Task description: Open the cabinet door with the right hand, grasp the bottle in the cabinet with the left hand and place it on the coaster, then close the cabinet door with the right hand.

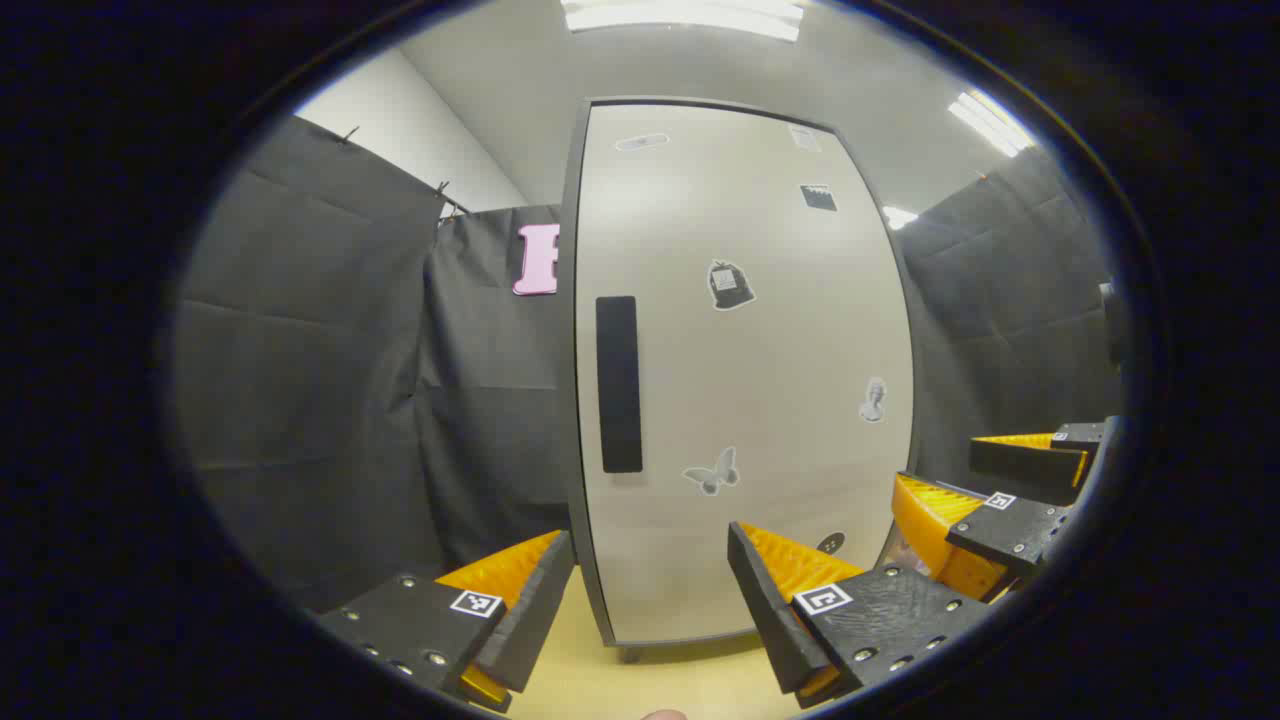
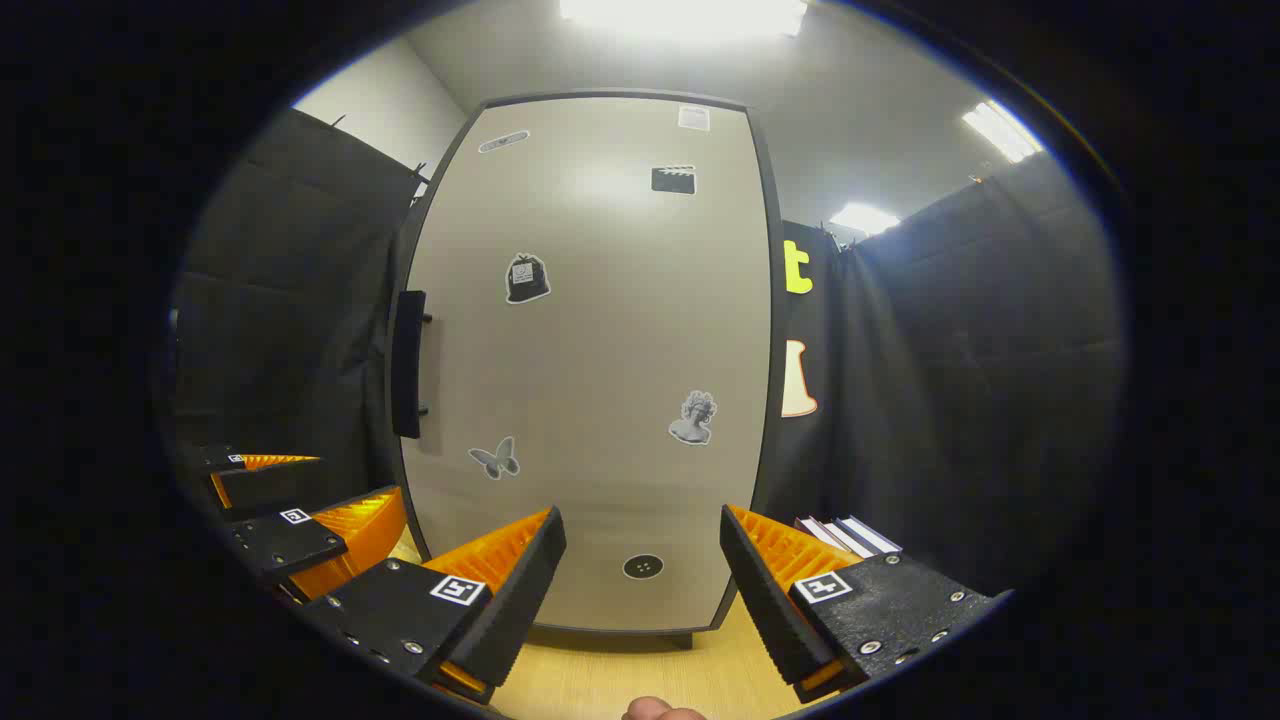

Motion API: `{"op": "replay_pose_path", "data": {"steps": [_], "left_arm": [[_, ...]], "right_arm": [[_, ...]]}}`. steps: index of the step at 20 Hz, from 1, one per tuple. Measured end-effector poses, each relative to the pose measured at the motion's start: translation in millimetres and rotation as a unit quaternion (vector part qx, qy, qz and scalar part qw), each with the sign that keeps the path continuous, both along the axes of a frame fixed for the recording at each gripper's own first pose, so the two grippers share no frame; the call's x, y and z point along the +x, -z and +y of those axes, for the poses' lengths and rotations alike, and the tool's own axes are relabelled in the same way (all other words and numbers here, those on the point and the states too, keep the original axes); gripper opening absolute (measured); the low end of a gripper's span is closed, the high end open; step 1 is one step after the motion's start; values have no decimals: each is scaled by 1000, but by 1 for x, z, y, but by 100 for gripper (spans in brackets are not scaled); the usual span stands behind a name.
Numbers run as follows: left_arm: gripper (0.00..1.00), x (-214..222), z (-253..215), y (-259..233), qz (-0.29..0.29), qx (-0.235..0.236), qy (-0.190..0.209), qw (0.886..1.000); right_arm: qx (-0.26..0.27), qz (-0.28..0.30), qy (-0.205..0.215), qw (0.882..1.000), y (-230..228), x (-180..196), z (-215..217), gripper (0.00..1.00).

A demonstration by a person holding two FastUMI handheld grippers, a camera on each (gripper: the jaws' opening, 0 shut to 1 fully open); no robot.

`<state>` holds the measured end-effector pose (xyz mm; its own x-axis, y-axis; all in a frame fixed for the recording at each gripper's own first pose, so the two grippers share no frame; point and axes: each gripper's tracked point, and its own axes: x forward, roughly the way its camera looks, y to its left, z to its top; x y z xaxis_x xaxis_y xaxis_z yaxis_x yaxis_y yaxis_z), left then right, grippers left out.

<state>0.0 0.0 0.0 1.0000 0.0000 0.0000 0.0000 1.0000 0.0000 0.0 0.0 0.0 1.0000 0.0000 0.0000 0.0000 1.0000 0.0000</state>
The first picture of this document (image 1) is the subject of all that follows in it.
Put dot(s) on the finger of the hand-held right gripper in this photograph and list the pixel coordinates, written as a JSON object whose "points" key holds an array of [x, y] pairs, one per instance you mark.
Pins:
{"points": [[1010, 530], [1030, 465]]}

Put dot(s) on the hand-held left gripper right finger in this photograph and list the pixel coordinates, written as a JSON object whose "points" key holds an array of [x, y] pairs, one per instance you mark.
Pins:
{"points": [[768, 610]]}

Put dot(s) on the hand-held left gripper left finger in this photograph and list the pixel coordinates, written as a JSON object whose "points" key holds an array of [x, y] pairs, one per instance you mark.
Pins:
{"points": [[532, 618]]}

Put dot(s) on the white cabinet door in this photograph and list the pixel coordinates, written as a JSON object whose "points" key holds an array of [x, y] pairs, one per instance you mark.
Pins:
{"points": [[750, 400]]}

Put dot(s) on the grey cabinet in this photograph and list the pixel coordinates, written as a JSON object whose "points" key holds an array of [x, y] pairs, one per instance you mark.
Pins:
{"points": [[569, 400]]}

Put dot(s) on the black backdrop cloth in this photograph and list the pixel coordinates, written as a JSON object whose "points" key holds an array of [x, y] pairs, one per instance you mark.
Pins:
{"points": [[300, 350]]}

